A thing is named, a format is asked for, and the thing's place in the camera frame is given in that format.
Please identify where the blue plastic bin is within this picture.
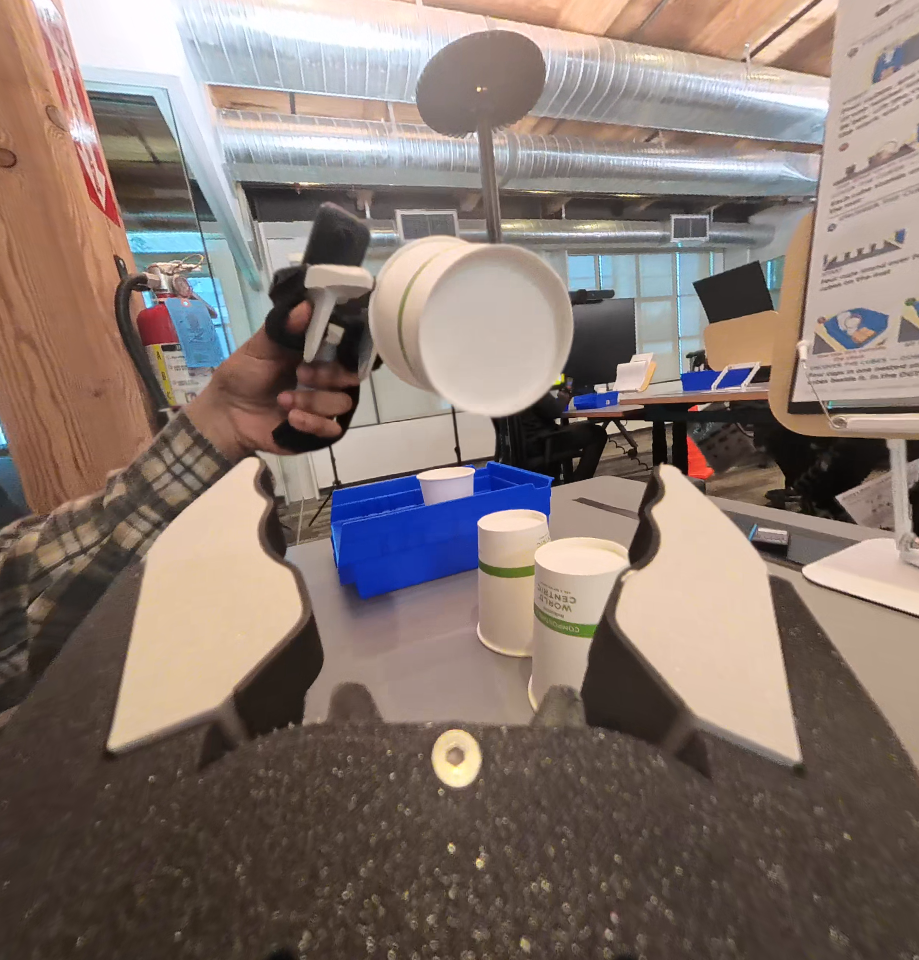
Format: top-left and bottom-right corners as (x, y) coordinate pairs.
(329, 460), (555, 600)

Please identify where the large silver air duct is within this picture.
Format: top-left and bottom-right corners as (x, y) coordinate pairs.
(176, 0), (833, 145)

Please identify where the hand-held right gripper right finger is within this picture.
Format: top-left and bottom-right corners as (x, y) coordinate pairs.
(580, 464), (804, 778)

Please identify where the tilted black panel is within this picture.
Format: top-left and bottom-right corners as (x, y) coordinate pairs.
(691, 260), (776, 326)

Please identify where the red fire extinguisher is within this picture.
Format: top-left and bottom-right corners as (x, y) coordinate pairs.
(113, 255), (222, 412)

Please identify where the printed instruction sheet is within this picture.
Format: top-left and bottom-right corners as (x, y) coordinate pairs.
(788, 0), (919, 415)

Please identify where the small silver air duct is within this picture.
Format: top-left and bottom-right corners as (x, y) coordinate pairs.
(218, 107), (822, 198)

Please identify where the wooden post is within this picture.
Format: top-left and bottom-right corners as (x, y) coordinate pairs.
(0, 0), (158, 515)

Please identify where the background wooden desk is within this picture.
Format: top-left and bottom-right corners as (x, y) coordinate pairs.
(563, 385), (773, 470)

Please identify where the plain white paper cup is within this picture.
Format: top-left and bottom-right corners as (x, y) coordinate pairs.
(416, 465), (476, 506)

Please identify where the brown backing board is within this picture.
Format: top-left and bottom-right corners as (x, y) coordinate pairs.
(767, 210), (819, 438)

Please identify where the person's left hand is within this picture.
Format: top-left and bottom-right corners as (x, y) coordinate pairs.
(184, 298), (363, 460)

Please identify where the white paper cup green stripe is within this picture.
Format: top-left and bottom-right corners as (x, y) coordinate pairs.
(527, 537), (630, 713)
(368, 235), (575, 418)
(476, 509), (552, 660)

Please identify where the orange traffic cone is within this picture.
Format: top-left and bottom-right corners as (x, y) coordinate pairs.
(683, 429), (717, 483)

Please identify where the black disc on metal pole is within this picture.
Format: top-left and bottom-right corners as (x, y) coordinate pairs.
(415, 30), (548, 246)

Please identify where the red wall sign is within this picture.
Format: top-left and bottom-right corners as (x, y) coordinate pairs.
(35, 0), (125, 228)

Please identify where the black computer monitor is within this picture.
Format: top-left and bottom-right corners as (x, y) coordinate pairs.
(563, 297), (638, 393)

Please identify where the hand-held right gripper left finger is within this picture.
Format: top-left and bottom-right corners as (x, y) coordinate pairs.
(105, 457), (325, 770)

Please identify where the person's left forearm plaid sleeve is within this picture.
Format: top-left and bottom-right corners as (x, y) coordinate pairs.
(0, 411), (237, 723)

